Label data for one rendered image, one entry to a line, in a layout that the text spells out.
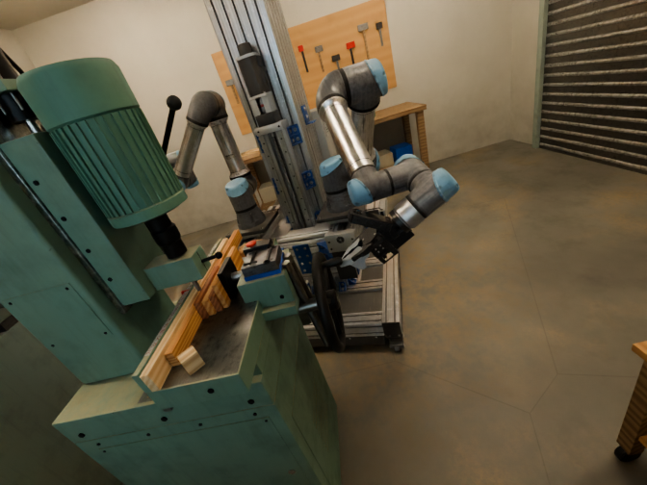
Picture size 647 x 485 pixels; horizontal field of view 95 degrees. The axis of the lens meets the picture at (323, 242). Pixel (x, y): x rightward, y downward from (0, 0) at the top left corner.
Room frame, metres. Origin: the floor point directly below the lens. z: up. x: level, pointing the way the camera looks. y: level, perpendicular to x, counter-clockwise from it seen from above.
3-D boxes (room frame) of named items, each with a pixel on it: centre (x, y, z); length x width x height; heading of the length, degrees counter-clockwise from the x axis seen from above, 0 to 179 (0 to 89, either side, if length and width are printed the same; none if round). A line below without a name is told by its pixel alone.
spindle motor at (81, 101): (0.73, 0.37, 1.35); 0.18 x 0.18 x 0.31
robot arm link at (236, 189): (1.50, 0.33, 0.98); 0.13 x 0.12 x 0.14; 175
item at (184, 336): (0.83, 0.36, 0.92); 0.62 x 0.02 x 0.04; 173
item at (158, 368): (0.76, 0.39, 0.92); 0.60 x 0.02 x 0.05; 173
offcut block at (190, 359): (0.50, 0.35, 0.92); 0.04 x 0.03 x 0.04; 125
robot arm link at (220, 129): (1.63, 0.31, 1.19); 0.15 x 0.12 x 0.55; 175
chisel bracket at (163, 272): (0.73, 0.39, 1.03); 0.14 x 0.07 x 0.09; 83
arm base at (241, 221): (1.50, 0.33, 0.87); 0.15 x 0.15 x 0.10
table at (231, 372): (0.74, 0.26, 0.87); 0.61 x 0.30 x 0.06; 173
